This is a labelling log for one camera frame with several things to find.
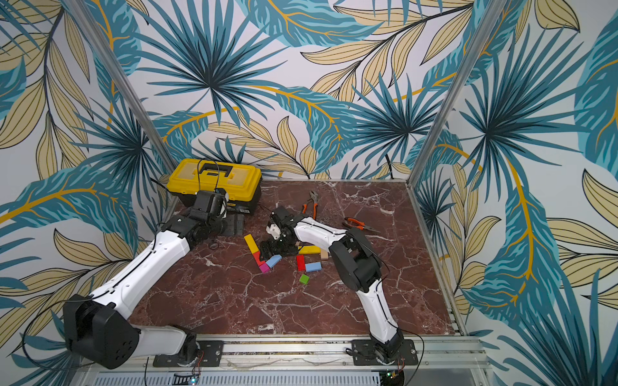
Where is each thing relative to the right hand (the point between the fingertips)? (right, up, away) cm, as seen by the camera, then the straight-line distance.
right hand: (271, 256), depth 92 cm
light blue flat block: (+16, -4, -1) cm, 17 cm away
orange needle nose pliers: (+35, +11, +11) cm, 39 cm away
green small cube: (+13, -8, -4) cm, 15 cm away
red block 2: (+11, -3, 0) cm, 11 cm away
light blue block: (+1, -2, -1) cm, 2 cm away
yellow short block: (-9, +4, +5) cm, 11 cm away
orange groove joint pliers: (+17, +19, +17) cm, 31 cm away
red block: (-6, 0, +3) cm, 7 cm away
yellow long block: (+15, +2, +3) cm, 15 cm away
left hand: (-12, +13, -10) cm, 20 cm away
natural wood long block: (+21, 0, +3) cm, 21 cm away
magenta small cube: (-2, -4, -1) cm, 5 cm away
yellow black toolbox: (-14, +27, +4) cm, 31 cm away
